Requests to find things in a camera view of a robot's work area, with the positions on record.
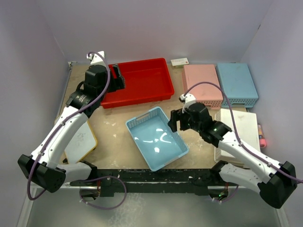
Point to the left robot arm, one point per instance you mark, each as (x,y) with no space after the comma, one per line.
(42,165)

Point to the red plastic tray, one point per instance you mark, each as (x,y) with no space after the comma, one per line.
(145,81)

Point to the yellow-rimmed whiteboard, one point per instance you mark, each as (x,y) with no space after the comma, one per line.
(82,143)

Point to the pink marker pen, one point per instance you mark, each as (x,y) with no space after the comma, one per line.
(262,140)

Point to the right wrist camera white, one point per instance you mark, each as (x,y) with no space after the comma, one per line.
(187,99)

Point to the light blue perforated basket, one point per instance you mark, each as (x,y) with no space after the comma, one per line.
(236,81)

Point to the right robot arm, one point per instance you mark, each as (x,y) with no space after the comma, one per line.
(272,180)

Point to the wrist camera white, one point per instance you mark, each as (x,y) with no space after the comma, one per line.
(187,99)
(95,59)

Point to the small white red box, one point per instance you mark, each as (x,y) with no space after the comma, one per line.
(179,63)

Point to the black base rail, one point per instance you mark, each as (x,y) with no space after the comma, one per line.
(198,181)

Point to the white perforated basket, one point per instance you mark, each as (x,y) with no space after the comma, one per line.
(246,124)

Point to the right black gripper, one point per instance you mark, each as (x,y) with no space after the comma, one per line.
(175,116)

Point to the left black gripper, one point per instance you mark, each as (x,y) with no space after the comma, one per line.
(117,83)

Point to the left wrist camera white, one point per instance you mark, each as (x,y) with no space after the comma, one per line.
(95,59)

